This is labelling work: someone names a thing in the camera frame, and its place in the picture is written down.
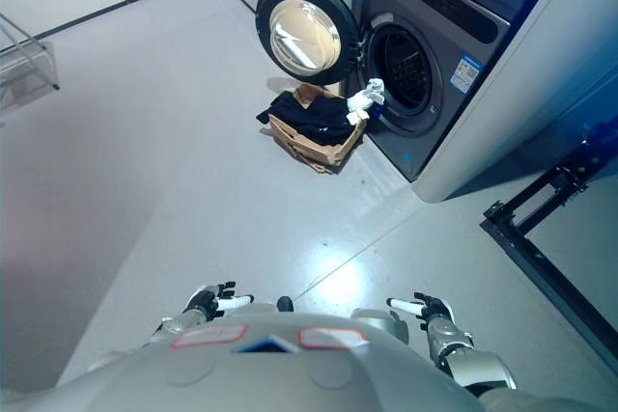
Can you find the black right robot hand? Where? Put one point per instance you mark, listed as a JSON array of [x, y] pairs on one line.
[[434, 308]]

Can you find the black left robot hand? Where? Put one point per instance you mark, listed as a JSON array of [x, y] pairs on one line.
[[205, 303]]

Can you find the white cloth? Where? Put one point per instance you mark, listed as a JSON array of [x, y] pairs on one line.
[[359, 102]]

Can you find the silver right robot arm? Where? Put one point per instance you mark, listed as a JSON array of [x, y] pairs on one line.
[[463, 359]]

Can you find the brown cardboard basket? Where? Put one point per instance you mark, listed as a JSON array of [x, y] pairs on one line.
[[328, 151]]

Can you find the black clothes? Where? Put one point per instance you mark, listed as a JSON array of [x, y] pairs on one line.
[[309, 118]]

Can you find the round washing machine door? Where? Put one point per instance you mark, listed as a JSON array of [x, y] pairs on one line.
[[304, 33]]

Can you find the silver robot torso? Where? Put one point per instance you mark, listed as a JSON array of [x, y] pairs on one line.
[[241, 378]]

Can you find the blue energy label sticker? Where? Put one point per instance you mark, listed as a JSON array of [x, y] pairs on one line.
[[467, 73]]

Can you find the black metal frame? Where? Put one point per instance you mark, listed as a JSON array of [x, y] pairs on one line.
[[512, 233]]

